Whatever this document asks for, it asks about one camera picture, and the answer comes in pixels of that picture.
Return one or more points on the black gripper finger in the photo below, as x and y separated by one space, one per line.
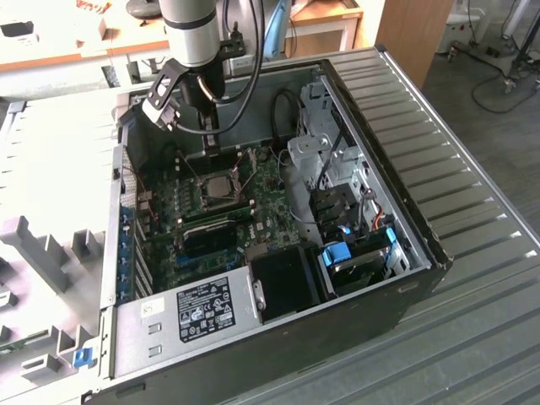
212 145

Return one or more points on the silver CPU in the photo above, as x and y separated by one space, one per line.
221 187

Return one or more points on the CPU socket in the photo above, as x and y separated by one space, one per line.
219 203

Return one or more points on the blue expansion slot retainer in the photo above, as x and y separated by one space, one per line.
126 253

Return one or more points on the round coin battery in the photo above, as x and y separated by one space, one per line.
264 156

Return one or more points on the green RAM stick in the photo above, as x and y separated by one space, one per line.
215 216
21 342

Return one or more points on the green motherboard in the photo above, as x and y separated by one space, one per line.
274 211

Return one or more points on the silver metal drive cage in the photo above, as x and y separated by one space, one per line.
304 156

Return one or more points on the round dark grey object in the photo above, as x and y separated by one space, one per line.
141 7

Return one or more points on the finned chipset heatsink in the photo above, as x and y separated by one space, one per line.
208 242

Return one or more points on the brown cardboard box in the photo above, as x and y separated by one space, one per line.
102 29

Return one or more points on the red printed packet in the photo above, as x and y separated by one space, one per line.
95 5

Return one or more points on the black plastic disk bay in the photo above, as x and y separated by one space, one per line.
333 206

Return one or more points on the light wooden desk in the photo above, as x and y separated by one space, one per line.
50 46

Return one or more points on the black plastic fan shroud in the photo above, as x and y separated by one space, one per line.
282 278

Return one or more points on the small wooden table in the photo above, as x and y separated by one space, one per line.
325 17

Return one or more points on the hard disk in blue carrier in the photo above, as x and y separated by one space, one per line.
337 253

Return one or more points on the black desk device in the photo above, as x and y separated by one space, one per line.
17 28

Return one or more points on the grey parts rack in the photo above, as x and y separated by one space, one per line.
46 257

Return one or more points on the silver power supply unit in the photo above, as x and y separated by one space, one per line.
135 337

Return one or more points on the black PC case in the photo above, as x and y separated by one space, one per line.
295 354

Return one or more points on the brown wooden cabinet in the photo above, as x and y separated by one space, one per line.
409 34

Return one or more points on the blue plastic clip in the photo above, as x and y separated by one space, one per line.
82 358

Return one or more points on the white machine base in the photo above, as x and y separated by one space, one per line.
457 25

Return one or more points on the black wheeled stand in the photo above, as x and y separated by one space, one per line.
519 59

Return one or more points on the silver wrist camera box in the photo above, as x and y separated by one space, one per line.
158 111

